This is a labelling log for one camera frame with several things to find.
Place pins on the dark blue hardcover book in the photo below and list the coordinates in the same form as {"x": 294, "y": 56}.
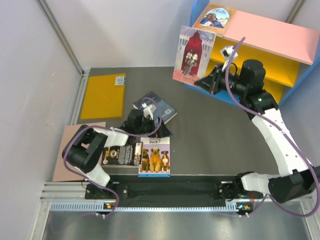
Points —
{"x": 167, "y": 111}

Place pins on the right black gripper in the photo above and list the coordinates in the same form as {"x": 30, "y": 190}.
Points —
{"x": 211, "y": 82}

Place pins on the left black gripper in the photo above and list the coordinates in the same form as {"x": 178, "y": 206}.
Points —
{"x": 163, "y": 131}

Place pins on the orange Othello book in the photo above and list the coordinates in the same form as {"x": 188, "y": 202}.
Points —
{"x": 215, "y": 18}

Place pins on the colourful wooden bookshelf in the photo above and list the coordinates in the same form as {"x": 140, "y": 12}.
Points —
{"x": 288, "y": 52}

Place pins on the yellow file folder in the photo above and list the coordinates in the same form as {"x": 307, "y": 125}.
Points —
{"x": 104, "y": 97}

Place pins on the aluminium frame rail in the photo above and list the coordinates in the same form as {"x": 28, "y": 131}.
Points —
{"x": 70, "y": 196}

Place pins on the red castle picture book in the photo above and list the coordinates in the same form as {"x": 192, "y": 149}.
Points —
{"x": 193, "y": 54}

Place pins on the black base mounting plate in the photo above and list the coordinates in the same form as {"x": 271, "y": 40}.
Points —
{"x": 130, "y": 187}

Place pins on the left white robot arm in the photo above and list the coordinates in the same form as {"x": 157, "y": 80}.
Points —
{"x": 82, "y": 153}

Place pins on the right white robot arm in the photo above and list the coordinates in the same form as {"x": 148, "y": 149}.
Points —
{"x": 296, "y": 177}

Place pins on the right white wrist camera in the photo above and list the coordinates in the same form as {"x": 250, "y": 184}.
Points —
{"x": 228, "y": 53}

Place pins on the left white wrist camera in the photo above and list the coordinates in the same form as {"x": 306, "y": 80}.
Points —
{"x": 148, "y": 110}

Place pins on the black paperback book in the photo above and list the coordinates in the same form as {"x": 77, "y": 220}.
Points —
{"x": 122, "y": 156}

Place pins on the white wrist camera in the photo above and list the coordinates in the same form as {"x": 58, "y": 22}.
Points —
{"x": 148, "y": 110}
{"x": 228, "y": 53}

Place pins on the purple dog book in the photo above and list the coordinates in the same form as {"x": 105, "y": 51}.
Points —
{"x": 155, "y": 159}

